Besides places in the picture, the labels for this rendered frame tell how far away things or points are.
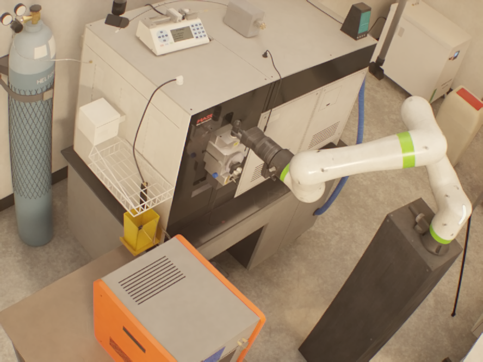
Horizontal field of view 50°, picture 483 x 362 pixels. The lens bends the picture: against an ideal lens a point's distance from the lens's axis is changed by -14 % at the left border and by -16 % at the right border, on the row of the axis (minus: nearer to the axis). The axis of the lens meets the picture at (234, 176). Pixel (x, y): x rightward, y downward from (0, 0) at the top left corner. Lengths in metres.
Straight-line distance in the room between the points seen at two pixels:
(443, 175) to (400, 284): 0.49
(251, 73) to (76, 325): 1.16
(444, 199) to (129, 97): 1.24
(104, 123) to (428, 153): 1.15
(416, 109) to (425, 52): 3.19
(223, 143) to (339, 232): 1.83
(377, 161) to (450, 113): 2.70
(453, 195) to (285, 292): 1.50
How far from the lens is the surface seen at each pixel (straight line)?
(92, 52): 2.31
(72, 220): 3.09
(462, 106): 4.40
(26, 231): 3.18
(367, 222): 3.91
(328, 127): 2.88
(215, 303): 1.81
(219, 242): 2.58
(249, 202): 2.66
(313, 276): 3.46
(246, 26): 2.35
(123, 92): 2.19
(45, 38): 2.39
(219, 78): 2.09
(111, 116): 2.14
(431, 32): 5.00
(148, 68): 2.07
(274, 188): 2.76
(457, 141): 4.51
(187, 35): 2.22
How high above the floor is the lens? 2.63
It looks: 43 degrees down
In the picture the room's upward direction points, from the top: 18 degrees clockwise
